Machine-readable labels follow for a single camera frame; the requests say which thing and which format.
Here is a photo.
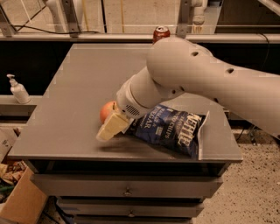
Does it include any white pump dispenser bottle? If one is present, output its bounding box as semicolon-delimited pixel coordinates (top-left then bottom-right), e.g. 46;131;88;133
7;74;31;104

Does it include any red apple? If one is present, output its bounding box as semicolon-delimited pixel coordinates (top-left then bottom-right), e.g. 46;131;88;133
100;101;116;123

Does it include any cardboard box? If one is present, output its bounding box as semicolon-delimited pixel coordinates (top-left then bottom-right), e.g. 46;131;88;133
0;128;49;224

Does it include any black cable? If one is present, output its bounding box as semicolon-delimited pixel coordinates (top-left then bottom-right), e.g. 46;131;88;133
11;24;102;36

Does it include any grey drawer cabinet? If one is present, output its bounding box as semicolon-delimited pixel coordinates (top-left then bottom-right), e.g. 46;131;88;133
9;44;242;224

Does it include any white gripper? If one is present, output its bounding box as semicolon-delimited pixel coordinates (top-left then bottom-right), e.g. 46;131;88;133
96;79;151;141

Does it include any red soda can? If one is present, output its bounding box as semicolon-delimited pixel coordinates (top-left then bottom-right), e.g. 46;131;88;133
152;26;171;44

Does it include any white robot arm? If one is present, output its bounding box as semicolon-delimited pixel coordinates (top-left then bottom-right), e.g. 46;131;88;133
96;38;280;141

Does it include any blue kettle chips bag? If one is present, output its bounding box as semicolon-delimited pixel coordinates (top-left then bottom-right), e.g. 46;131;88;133
126;104;209;158

